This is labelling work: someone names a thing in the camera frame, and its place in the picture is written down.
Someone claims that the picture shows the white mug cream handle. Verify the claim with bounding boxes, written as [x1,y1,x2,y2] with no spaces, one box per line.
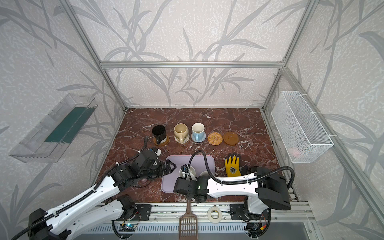
[179,165,197,181]

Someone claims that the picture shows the amber brown coaster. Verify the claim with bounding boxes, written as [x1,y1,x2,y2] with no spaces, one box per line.
[153,136,170,147]

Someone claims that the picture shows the black mug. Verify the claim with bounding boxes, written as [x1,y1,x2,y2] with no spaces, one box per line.
[152,125,167,144]

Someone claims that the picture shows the beige mug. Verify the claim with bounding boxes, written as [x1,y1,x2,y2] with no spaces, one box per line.
[174,123,190,144]

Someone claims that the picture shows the white mug blue handle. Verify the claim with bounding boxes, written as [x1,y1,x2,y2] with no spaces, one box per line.
[192,123,205,134]

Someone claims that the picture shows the tan wicker coaster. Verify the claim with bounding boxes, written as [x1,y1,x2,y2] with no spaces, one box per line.
[207,132,223,146]

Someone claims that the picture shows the dark brown coaster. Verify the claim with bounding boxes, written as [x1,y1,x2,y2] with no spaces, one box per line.
[223,132,239,146]

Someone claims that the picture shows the white mug lavender handle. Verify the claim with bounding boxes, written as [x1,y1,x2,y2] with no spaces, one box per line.
[200,171,210,177]

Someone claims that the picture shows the grey round coaster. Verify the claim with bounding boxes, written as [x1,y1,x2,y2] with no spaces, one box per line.
[191,133,206,143]

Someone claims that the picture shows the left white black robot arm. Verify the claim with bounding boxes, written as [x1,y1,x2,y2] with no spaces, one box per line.
[13,148,177,240]

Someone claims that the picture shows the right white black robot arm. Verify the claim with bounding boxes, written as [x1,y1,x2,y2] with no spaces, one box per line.
[174,166,295,215]

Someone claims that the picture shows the lavender plastic tray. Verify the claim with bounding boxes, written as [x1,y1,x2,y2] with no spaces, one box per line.
[161,155,209,193]

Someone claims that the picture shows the white tape roll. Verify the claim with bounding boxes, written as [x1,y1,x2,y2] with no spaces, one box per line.
[207,206,223,224]

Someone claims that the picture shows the yellow work glove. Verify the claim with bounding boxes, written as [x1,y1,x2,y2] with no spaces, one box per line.
[225,153,241,177]

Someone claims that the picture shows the brown slotted scoop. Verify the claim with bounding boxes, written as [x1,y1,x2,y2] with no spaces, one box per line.
[179,200,198,240]

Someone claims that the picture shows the right electronics board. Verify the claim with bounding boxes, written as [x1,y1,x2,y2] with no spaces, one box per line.
[244,223,267,233]

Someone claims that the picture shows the electronics board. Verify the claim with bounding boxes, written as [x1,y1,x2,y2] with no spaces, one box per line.
[244,223,267,233]
[118,223,138,233]

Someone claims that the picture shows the left electronics board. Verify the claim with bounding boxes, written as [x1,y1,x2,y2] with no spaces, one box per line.
[118,223,138,233]

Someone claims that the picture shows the green flat sheet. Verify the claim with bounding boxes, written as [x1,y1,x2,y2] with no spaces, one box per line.
[45,107,96,144]

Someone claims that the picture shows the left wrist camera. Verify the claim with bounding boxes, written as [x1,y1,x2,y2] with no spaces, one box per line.
[150,147,162,159]

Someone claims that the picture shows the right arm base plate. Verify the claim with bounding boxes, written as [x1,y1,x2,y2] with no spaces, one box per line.
[230,204,250,222]

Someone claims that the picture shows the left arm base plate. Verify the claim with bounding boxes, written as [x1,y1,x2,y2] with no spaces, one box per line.
[129,204,152,221]

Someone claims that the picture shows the clear plastic wall bin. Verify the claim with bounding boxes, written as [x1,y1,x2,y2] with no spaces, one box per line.
[9,94,98,163]

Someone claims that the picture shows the white wire basket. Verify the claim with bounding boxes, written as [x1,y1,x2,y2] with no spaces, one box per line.
[272,91,334,164]

